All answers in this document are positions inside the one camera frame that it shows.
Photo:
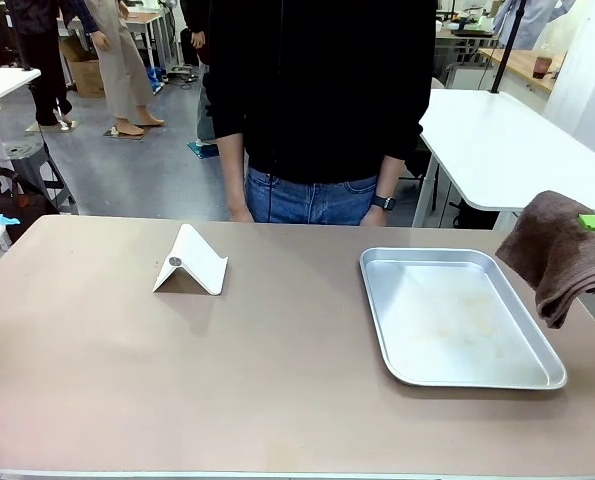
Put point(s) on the white folding phone stand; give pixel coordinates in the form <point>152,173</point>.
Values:
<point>197,260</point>

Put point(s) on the silver metal baking tray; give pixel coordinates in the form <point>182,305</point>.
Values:
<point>457,320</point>

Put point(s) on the bystander in light coat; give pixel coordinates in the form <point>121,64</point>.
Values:
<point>532,22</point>

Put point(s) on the person's blue jeans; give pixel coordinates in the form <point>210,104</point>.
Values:
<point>307,202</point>

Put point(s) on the mannequin in beige clothes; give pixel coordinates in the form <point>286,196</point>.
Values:
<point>122,65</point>

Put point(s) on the wooden workbench with cup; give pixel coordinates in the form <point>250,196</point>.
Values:
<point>517,62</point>

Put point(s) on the dark red cup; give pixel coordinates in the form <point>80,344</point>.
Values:
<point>542,67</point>

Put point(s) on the person's black sweater torso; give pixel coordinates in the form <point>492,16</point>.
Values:
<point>317,85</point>

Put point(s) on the brown terry cloth towel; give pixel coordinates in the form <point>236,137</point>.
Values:
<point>552,250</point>

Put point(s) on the person's right forearm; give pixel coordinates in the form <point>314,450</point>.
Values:
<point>232,170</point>

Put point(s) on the person's right hand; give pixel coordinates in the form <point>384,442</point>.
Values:
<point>239,212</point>

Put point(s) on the mannequin in dark clothes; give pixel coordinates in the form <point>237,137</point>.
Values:
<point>47,65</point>

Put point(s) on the black bag under table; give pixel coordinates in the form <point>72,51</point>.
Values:
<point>474,215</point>

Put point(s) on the wooden desk with metal legs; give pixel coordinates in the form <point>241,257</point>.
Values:
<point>149,22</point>

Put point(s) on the metal mannequin base plate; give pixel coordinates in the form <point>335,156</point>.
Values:
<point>52,127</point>
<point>123,134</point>

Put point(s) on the small white table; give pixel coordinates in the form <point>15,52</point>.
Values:
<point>2,85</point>

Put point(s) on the black camera stand pole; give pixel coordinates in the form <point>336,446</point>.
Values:
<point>507,45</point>

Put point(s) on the blue floor plate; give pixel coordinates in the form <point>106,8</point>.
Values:
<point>204,149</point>

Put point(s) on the person's left hand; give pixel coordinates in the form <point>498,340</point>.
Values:
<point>374,216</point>

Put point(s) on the black wrist watch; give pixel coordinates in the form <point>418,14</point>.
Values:
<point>384,202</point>

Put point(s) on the bystander in dark clothes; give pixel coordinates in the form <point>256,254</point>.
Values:
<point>197,30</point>

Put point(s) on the person's left forearm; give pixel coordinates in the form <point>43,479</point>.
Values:
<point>389,175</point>

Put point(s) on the large white table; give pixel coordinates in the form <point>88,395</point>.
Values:
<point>502,150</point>

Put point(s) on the brown cardboard box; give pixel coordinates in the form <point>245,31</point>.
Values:
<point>88,75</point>

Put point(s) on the blue glove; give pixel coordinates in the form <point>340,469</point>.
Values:
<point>8,219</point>

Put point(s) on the grey metal stool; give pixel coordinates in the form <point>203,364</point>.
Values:
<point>22,155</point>

